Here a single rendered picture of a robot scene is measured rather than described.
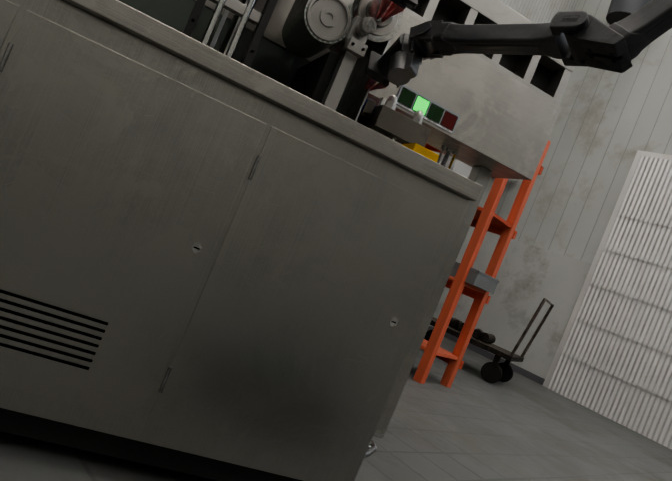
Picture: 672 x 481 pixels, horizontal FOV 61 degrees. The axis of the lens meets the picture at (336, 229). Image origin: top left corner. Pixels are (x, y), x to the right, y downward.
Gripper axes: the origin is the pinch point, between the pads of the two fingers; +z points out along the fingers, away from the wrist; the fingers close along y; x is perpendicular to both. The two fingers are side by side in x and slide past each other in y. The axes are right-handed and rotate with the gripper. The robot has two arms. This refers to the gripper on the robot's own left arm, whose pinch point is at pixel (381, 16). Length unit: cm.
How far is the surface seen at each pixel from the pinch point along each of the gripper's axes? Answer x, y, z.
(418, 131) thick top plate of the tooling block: -16.3, 22.4, 15.1
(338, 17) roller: -0.1, -9.4, 6.0
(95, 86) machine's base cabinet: -51, -54, 15
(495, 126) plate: 26, 66, 27
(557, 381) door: 172, 487, 369
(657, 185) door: 352, 498, 183
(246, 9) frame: -18.6, -32.5, 5.4
